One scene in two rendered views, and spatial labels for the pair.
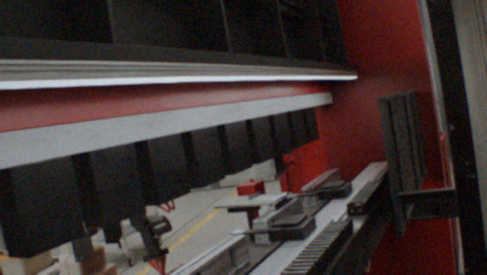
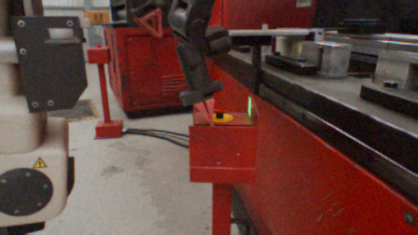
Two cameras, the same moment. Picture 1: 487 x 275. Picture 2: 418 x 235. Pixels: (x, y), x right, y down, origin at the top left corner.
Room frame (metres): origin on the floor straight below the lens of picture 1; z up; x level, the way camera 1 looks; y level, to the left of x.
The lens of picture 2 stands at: (1.23, 0.82, 1.04)
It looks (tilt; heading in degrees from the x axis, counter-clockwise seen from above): 19 degrees down; 323
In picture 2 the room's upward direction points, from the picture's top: straight up
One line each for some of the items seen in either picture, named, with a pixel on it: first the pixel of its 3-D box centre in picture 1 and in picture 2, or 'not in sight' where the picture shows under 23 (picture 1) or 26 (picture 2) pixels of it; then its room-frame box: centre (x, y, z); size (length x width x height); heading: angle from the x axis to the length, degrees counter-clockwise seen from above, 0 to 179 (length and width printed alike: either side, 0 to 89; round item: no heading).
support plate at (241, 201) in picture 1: (250, 200); (260, 32); (1.96, 0.02, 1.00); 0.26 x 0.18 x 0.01; 63
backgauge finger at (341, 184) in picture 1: (316, 191); (342, 27); (1.82, -0.25, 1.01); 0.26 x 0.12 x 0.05; 63
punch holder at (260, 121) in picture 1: (253, 140); not in sight; (1.74, -0.03, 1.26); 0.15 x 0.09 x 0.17; 153
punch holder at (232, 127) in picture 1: (228, 147); not in sight; (1.56, 0.06, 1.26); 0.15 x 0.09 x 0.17; 153
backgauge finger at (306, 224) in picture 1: (269, 228); not in sight; (1.38, -0.03, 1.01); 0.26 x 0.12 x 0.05; 63
